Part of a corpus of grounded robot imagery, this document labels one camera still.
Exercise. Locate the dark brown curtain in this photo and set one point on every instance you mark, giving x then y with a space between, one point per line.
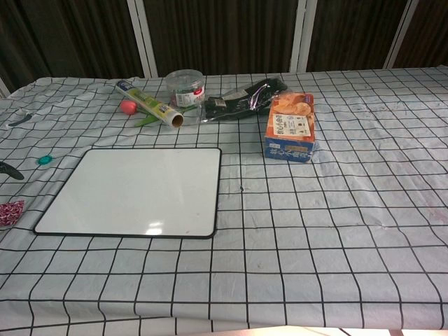
224 31

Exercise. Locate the pink patterned cloth square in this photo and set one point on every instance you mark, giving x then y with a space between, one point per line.
10 211

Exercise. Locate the orange blue carton box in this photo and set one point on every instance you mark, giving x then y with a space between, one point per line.
290 129

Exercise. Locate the cling film roll box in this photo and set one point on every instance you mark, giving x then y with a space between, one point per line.
150 103

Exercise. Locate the bagged black gloves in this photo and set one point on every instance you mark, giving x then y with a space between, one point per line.
241 101

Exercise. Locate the black grid white tablecloth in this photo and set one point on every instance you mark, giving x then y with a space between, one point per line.
315 227

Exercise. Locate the white board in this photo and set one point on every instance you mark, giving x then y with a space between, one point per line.
140 189

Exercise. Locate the small black white tool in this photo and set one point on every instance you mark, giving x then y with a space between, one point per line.
21 121

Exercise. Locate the white frame post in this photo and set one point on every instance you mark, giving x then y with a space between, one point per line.
400 33
302 35
143 38
3 87

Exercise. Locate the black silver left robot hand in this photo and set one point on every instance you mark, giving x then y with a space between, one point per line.
12 171

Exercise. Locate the clear plastic jar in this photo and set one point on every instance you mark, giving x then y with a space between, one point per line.
185 89

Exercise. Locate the small teal plastic item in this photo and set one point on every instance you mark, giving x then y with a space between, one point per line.
45 160

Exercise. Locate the pink artificial tulip flower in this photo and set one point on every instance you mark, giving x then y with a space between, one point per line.
129 106

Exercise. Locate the pale wooden board edge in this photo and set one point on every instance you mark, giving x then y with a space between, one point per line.
315 332

